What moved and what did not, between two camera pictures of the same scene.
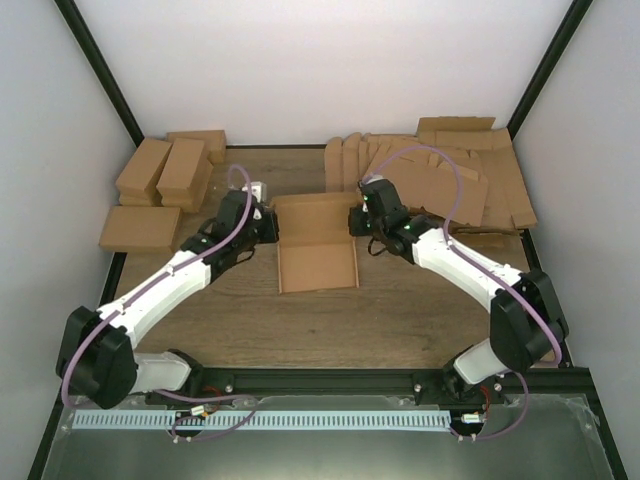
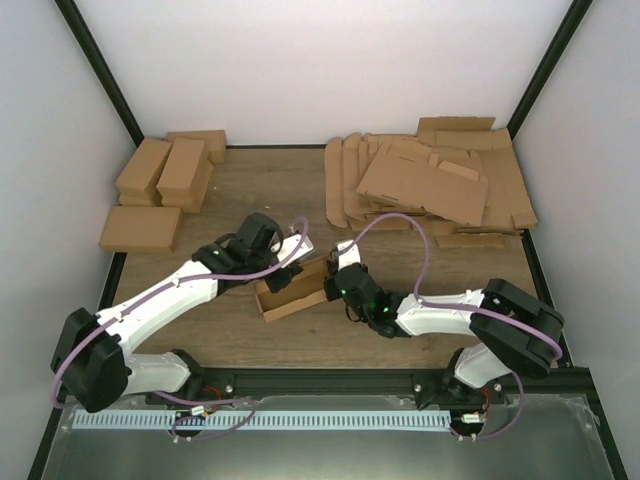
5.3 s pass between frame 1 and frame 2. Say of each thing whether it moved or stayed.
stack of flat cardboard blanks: stayed
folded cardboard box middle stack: stayed
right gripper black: moved
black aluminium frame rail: stayed
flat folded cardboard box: stayed
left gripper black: moved
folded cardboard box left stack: stayed
